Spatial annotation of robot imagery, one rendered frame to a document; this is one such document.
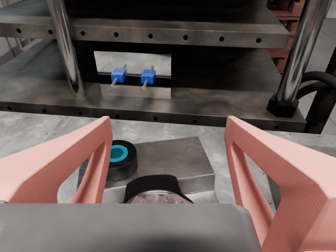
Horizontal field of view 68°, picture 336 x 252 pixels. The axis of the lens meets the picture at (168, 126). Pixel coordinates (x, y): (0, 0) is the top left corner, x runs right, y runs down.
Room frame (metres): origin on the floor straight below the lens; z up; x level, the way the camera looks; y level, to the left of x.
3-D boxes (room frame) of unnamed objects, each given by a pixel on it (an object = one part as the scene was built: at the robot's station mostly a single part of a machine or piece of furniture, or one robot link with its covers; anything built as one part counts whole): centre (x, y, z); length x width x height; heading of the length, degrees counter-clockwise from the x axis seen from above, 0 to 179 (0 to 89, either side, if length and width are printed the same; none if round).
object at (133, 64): (1.07, 0.09, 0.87); 0.50 x 0.27 x 0.17; 173
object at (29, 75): (1.16, 0.14, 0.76); 1.30 x 0.84 x 0.06; 83
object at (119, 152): (0.34, 0.10, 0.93); 0.08 x 0.08 x 0.04
